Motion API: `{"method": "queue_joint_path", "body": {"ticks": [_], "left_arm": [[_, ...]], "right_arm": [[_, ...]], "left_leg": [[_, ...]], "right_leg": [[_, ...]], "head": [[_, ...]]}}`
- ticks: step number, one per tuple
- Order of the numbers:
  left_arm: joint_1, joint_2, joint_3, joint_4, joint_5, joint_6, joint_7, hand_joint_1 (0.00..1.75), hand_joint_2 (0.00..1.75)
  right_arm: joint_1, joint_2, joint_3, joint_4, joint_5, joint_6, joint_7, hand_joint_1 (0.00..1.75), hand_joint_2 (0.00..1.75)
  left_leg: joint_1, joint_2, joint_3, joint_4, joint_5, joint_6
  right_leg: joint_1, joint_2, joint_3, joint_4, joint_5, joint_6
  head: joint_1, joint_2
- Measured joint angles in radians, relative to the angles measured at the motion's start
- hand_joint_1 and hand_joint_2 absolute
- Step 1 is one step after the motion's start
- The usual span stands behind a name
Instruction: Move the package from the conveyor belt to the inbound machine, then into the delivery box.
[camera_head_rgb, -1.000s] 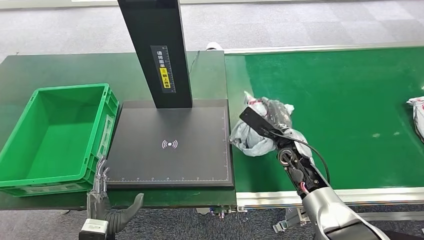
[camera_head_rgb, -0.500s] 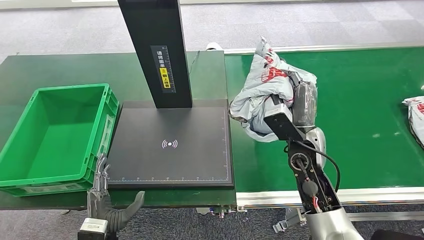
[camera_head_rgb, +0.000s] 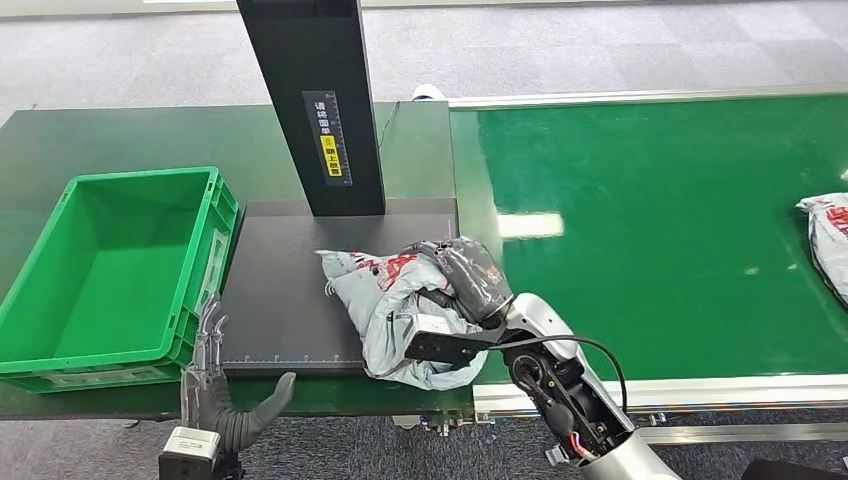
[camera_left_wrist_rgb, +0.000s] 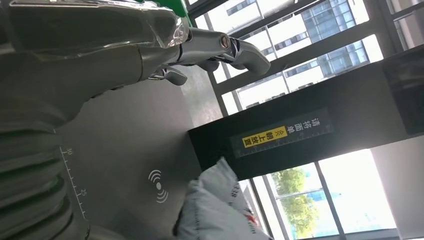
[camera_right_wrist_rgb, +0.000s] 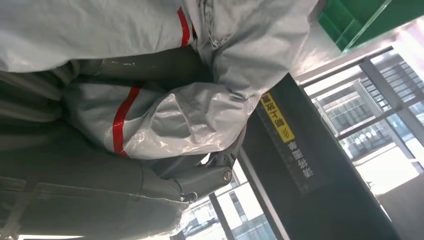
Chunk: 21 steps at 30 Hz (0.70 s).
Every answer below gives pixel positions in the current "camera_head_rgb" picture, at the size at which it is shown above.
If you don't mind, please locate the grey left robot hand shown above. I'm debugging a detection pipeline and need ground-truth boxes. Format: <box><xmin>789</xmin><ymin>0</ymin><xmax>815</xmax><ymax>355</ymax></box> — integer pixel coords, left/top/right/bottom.
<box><xmin>180</xmin><ymin>294</ymin><xmax>298</xmax><ymax>455</ymax></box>

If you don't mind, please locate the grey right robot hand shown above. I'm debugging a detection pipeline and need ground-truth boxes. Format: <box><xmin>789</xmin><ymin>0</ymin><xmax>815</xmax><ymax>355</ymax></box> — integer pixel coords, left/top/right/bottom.
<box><xmin>415</xmin><ymin>235</ymin><xmax>516</xmax><ymax>327</ymax></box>

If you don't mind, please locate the white red-printed courier package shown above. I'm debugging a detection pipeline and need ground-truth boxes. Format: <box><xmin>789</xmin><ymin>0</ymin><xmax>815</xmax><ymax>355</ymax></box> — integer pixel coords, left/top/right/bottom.
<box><xmin>314</xmin><ymin>247</ymin><xmax>491</xmax><ymax>393</ymax></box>
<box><xmin>794</xmin><ymin>192</ymin><xmax>848</xmax><ymax>310</ymax></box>

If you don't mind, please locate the black inbound scanner machine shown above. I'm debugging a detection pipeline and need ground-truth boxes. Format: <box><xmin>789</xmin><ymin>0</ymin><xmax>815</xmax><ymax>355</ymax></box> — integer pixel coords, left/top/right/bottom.
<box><xmin>220</xmin><ymin>0</ymin><xmax>460</xmax><ymax>380</ymax></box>

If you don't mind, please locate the green conveyor belt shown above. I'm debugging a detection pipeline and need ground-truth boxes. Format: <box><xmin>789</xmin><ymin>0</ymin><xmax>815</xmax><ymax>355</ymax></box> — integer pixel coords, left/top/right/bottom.
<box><xmin>450</xmin><ymin>92</ymin><xmax>848</xmax><ymax>386</ymax></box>

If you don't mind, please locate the green plastic crate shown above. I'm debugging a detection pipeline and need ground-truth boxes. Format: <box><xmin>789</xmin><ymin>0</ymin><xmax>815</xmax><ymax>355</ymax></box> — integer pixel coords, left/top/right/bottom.
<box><xmin>0</xmin><ymin>165</ymin><xmax>240</xmax><ymax>396</ymax></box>

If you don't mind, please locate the black yellow ruler label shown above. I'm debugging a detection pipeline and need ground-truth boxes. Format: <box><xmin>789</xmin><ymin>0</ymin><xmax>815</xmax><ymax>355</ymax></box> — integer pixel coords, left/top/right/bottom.
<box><xmin>301</xmin><ymin>89</ymin><xmax>354</xmax><ymax>188</ymax></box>

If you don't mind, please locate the dark green table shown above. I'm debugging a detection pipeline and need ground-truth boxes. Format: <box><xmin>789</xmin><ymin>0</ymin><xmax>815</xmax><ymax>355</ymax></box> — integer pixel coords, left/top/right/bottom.
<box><xmin>0</xmin><ymin>100</ymin><xmax>476</xmax><ymax>423</ymax></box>

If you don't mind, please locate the black object on floor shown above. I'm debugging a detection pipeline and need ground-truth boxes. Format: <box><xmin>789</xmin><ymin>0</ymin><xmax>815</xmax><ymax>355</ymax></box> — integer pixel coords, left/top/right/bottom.
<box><xmin>740</xmin><ymin>458</ymin><xmax>848</xmax><ymax>480</ymax></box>

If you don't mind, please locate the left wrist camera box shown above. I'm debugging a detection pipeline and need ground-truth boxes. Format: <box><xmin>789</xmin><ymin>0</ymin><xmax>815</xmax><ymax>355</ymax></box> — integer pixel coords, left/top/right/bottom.
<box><xmin>158</xmin><ymin>426</ymin><xmax>224</xmax><ymax>480</ymax></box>

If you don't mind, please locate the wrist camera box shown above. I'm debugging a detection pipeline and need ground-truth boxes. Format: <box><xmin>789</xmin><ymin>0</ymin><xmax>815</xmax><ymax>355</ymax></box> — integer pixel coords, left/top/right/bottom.
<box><xmin>404</xmin><ymin>312</ymin><xmax>493</xmax><ymax>372</ymax></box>
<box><xmin>158</xmin><ymin>426</ymin><xmax>224</xmax><ymax>480</ymax></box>

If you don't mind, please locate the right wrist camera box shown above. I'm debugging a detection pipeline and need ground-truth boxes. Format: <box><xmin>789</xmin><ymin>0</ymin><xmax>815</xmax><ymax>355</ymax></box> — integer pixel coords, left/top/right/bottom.
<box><xmin>404</xmin><ymin>312</ymin><xmax>493</xmax><ymax>372</ymax></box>

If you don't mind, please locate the metal conveyor mounting bracket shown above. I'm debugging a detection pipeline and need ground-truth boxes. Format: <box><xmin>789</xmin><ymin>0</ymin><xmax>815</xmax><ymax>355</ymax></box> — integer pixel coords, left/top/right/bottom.
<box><xmin>392</xmin><ymin>410</ymin><xmax>497</xmax><ymax>438</ymax></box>

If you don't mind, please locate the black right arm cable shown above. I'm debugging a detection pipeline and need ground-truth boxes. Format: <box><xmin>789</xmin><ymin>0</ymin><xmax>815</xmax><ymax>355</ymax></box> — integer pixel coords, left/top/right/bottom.
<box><xmin>486</xmin><ymin>334</ymin><xmax>629</xmax><ymax>417</ymax></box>

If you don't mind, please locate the thin black machine cable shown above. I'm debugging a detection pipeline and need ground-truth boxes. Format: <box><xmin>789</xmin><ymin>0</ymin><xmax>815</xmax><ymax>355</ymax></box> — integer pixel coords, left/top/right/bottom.
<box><xmin>377</xmin><ymin>101</ymin><xmax>401</xmax><ymax>150</ymax></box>

